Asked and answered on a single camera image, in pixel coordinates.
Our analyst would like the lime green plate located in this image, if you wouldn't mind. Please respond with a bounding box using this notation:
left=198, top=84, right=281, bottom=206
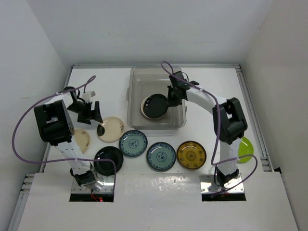
left=238, top=137, right=254, bottom=164

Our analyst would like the black plate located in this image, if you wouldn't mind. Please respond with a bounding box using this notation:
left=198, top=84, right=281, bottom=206
left=94, top=146, right=124, bottom=176
left=141, top=94, right=168, bottom=120

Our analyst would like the clear plastic bin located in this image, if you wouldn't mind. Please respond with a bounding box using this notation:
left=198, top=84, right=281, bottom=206
left=126, top=66, right=186, bottom=130

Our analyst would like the cream plate green patch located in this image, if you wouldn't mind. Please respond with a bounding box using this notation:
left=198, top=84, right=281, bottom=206
left=140, top=96, right=169, bottom=121
left=97, top=116, right=124, bottom=142

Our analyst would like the teal patterned plate left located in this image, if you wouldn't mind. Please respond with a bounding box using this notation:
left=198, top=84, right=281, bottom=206
left=119, top=130, right=148, bottom=158

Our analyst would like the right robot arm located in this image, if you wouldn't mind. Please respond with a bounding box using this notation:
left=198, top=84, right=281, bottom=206
left=167, top=71, right=248, bottom=187

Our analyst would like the teal patterned plate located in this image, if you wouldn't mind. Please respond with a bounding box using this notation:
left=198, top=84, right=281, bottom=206
left=119, top=130, right=148, bottom=158
left=146, top=142, right=176, bottom=172

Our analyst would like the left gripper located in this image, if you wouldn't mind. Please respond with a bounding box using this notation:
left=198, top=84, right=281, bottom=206
left=67, top=101, right=103, bottom=124

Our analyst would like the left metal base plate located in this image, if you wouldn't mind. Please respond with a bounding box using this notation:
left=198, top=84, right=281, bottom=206
left=71, top=174, right=115, bottom=194

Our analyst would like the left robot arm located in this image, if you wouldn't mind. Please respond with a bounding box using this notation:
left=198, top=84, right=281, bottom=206
left=34, top=87, right=103, bottom=189

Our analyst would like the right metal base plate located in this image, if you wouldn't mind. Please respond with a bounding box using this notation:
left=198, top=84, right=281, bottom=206
left=200, top=174, right=244, bottom=194

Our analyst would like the yellow patterned plate near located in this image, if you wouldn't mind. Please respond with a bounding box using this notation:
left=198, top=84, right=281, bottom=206
left=176, top=141, right=207, bottom=170

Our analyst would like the cream plate near left edge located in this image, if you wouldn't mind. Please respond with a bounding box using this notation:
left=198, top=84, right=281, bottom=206
left=73, top=128, right=90, bottom=154

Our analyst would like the metal base plate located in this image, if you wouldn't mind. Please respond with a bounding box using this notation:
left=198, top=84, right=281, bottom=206
left=200, top=174, right=244, bottom=194
left=71, top=174, right=115, bottom=194

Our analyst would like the teal patterned plate right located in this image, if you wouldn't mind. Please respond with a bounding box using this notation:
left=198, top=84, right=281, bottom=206
left=146, top=142, right=176, bottom=172

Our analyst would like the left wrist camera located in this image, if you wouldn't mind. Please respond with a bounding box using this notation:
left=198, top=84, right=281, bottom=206
left=81, top=91, right=96, bottom=102

